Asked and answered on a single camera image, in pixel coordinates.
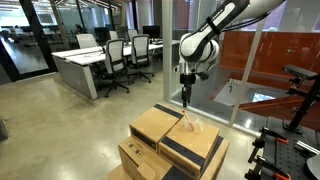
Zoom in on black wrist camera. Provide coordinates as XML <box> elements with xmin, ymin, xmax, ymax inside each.
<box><xmin>196</xmin><ymin>71</ymin><xmax>210</xmax><ymax>82</ymax></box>

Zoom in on grey round plate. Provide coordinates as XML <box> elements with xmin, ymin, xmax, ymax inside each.
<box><xmin>306</xmin><ymin>153</ymin><xmax>320</xmax><ymax>180</ymax></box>

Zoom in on small cardboard box dark tape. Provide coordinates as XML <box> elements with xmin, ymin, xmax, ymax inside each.
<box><xmin>128</xmin><ymin>103</ymin><xmax>184</xmax><ymax>154</ymax></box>

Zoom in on silver aluminium bar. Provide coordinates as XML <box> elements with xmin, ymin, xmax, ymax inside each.
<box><xmin>294</xmin><ymin>139</ymin><xmax>320</xmax><ymax>157</ymax></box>

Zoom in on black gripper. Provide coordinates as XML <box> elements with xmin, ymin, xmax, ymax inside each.
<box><xmin>179</xmin><ymin>73</ymin><xmax>197</xmax><ymax>108</ymax></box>

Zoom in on clear plastic measuring cup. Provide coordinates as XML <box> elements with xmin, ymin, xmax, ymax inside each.
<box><xmin>182</xmin><ymin>113</ymin><xmax>205</xmax><ymax>132</ymax></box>

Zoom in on black clamp orange handle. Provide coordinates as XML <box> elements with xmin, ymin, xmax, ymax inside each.
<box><xmin>244</xmin><ymin>154</ymin><xmax>293</xmax><ymax>180</ymax></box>
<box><xmin>251</xmin><ymin>126</ymin><xmax>289</xmax><ymax>164</ymax></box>

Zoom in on orange capped white marker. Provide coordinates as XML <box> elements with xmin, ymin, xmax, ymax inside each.
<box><xmin>181</xmin><ymin>110</ymin><xmax>196</xmax><ymax>131</ymax></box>

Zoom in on long white office desk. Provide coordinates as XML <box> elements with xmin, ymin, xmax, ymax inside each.
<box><xmin>51</xmin><ymin>39</ymin><xmax>183</xmax><ymax>100</ymax></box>

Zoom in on black computer monitor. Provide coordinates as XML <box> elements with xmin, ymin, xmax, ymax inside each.
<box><xmin>142</xmin><ymin>25</ymin><xmax>161</xmax><ymax>39</ymax></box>
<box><xmin>94</xmin><ymin>26</ymin><xmax>111</xmax><ymax>43</ymax></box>

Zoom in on small cardboard box printed label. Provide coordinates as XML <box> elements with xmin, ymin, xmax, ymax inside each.
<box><xmin>158</xmin><ymin>118</ymin><xmax>221</xmax><ymax>180</ymax></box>

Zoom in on white mesh black frame chair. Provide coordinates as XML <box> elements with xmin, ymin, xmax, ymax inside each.
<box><xmin>75</xmin><ymin>33</ymin><xmax>99</xmax><ymax>50</ymax></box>
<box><xmin>128</xmin><ymin>34</ymin><xmax>155</xmax><ymax>84</ymax></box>
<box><xmin>108</xmin><ymin>30</ymin><xmax>119</xmax><ymax>41</ymax></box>
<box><xmin>99</xmin><ymin>38</ymin><xmax>131</xmax><ymax>99</ymax></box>
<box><xmin>127</xmin><ymin>29</ymin><xmax>139</xmax><ymax>41</ymax></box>

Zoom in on large cardboard box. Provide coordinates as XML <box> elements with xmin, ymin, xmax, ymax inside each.
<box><xmin>117</xmin><ymin>134</ymin><xmax>231</xmax><ymax>180</ymax></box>

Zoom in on black camera stand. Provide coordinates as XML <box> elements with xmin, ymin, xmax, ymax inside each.
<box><xmin>282</xmin><ymin>64</ymin><xmax>320</xmax><ymax>134</ymax></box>

